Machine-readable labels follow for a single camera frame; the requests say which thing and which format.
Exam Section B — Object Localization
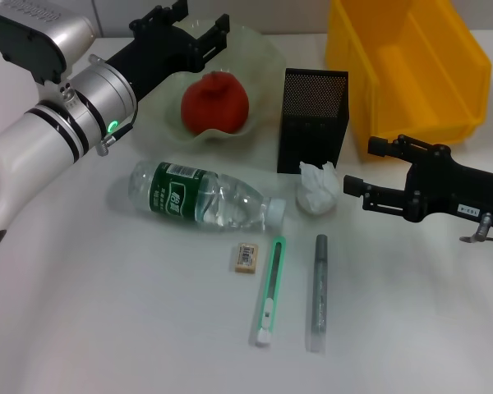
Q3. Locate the black mesh pen holder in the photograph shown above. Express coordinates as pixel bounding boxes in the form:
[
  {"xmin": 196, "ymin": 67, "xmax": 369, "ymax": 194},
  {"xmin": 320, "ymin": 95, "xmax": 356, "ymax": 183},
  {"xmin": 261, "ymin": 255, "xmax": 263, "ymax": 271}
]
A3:
[{"xmin": 276, "ymin": 67, "xmax": 349, "ymax": 176}]

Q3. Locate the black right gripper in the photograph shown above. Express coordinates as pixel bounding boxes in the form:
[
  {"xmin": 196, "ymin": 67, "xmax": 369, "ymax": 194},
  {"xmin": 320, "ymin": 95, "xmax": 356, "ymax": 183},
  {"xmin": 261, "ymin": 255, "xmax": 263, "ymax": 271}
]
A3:
[{"xmin": 343, "ymin": 134, "xmax": 493, "ymax": 229}]

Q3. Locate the orange knitted toy fruit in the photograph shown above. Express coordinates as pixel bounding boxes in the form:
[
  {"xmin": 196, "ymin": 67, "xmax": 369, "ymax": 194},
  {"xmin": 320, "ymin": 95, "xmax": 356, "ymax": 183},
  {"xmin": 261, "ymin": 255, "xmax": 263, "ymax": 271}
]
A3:
[{"xmin": 180, "ymin": 70, "xmax": 251, "ymax": 135}]

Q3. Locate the left arm cable with plug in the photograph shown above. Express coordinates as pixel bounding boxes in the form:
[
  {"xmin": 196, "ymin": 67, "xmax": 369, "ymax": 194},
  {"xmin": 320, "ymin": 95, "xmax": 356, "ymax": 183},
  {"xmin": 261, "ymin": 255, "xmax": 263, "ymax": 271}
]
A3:
[{"xmin": 89, "ymin": 54, "xmax": 139, "ymax": 158}]

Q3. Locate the right arm cable with plug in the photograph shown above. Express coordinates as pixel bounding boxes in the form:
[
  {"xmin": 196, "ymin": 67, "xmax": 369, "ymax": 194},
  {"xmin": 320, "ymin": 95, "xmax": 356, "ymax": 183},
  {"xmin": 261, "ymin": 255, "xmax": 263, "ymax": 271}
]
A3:
[{"xmin": 458, "ymin": 212, "xmax": 493, "ymax": 247}]

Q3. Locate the arm cable with plug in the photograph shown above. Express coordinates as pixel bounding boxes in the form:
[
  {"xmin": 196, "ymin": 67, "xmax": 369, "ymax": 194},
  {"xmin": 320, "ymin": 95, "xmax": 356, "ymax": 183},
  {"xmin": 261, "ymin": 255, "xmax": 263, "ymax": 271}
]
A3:
[
  {"xmin": 89, "ymin": 54, "xmax": 139, "ymax": 158},
  {"xmin": 458, "ymin": 212, "xmax": 493, "ymax": 247}
]

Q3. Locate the grey marker pen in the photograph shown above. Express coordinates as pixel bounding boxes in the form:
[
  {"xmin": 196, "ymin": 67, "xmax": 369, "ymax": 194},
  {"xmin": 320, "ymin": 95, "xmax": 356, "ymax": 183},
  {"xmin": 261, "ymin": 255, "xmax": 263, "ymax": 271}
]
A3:
[{"xmin": 305, "ymin": 233, "xmax": 329, "ymax": 356}]

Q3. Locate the clear green-label water bottle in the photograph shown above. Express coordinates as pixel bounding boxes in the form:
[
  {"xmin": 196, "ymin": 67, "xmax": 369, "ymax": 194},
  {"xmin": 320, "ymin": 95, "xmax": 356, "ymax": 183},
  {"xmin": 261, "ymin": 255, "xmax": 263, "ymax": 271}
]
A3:
[{"xmin": 127, "ymin": 159, "xmax": 288, "ymax": 233}]

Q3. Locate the yellow plastic storage bin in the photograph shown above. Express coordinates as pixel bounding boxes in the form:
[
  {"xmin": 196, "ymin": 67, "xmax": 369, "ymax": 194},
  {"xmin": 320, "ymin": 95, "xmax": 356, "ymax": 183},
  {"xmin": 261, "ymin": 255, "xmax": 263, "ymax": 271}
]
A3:
[{"xmin": 325, "ymin": 0, "xmax": 493, "ymax": 161}]

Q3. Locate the beige eraser with barcode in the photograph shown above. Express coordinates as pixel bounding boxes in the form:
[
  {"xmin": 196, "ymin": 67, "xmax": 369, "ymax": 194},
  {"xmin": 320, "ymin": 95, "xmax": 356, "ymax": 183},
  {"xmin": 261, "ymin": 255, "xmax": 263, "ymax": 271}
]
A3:
[{"xmin": 233, "ymin": 241, "xmax": 259, "ymax": 274}]

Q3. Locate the green utility knife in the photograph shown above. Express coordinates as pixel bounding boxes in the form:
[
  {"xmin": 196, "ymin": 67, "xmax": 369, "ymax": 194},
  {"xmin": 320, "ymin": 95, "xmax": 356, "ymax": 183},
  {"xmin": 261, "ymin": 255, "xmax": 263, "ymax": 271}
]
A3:
[{"xmin": 252, "ymin": 236, "xmax": 288, "ymax": 348}]

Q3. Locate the green wavy glass fruit bowl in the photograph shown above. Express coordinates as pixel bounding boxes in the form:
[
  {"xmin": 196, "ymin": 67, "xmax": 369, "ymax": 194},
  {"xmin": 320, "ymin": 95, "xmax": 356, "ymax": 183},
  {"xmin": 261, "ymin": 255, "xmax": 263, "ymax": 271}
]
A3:
[{"xmin": 129, "ymin": 18, "xmax": 287, "ymax": 159}]

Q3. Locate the white paper ball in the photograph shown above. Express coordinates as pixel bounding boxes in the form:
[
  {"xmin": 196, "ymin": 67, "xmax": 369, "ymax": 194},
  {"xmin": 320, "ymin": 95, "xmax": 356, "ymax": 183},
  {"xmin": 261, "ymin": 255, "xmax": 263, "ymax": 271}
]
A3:
[{"xmin": 294, "ymin": 161, "xmax": 341, "ymax": 217}]

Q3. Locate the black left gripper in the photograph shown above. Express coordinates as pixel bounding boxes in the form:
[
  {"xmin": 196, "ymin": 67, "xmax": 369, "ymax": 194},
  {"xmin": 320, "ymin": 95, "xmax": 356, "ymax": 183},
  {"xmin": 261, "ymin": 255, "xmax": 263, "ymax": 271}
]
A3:
[{"xmin": 106, "ymin": 0, "xmax": 232, "ymax": 100}]

